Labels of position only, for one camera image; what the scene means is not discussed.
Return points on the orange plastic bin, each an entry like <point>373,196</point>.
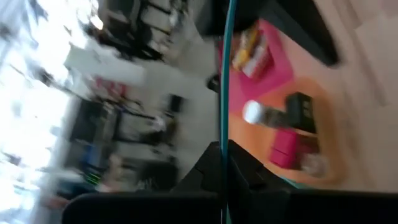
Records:
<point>248,140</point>

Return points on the orange chicken ramen packet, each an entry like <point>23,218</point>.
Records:
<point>261,60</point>

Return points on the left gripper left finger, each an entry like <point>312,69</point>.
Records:
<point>205,180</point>

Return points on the white label spice jar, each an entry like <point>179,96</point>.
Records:
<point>253,112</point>

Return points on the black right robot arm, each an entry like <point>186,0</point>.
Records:
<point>298,25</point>

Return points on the yellow ramen packet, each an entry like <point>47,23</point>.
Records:
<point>245,49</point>

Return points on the pink plastic bin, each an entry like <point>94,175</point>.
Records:
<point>276,81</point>

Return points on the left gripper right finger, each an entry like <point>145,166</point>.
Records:
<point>248,186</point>

